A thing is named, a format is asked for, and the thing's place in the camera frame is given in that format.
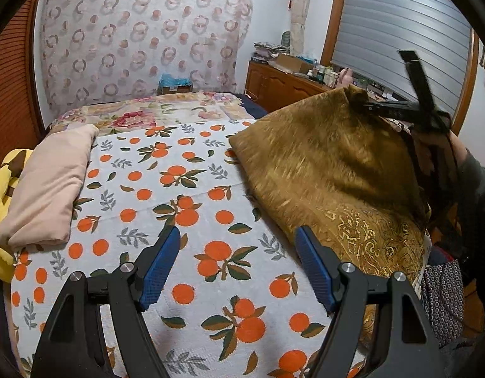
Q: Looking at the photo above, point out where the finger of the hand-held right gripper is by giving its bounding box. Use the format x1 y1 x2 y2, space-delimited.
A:
374 109 428 122
350 100 423 110

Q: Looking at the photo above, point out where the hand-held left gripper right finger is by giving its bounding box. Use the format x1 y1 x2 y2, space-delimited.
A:
294 226 444 378

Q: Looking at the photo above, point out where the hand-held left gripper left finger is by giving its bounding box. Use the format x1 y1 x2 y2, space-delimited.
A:
30 226 182 378

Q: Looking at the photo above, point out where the gold brown patterned cloth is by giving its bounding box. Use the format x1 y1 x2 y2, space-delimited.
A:
228 84 434 348

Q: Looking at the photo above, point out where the person's right forearm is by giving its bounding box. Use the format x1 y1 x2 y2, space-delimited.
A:
449 132 485 281

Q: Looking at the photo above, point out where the grey window blind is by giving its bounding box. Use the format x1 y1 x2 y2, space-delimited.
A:
331 0 474 117

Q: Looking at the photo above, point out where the orange fruit print bedsheet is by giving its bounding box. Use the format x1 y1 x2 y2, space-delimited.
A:
8 118 369 378

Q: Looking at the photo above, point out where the cardboard box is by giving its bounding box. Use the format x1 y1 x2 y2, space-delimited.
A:
274 53 315 74

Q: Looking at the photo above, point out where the wooden cabinet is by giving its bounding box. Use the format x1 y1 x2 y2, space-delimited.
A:
245 61 346 116

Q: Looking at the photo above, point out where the stack of folded fabrics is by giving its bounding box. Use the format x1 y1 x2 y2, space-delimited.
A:
252 41 292 64

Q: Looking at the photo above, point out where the narrow beige curtain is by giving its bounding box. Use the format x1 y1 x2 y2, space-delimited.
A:
290 0 316 54

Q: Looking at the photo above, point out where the navy blanket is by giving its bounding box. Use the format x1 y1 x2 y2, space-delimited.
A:
240 96 267 121

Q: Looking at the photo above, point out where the dark patterned fabric bag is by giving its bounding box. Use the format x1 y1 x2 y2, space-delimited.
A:
419 259 466 348

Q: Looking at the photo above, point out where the pink folded cloth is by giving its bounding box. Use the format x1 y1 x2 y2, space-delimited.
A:
0 124 100 253

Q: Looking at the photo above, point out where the floral quilt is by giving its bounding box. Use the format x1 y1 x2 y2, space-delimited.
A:
49 91 259 137

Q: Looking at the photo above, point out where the yellow cloth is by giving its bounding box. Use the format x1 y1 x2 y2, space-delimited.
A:
0 147 34 284

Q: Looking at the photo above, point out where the blue box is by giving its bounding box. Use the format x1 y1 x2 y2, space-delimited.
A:
158 73 194 95

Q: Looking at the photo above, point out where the wooden louvered wardrobe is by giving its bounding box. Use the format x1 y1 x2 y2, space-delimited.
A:
0 0 44 182

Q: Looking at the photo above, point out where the wooden window frame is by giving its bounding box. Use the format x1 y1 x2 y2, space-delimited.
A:
320 0 480 135

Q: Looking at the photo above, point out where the circle print wall curtain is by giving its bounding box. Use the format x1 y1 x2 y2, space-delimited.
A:
39 0 254 111

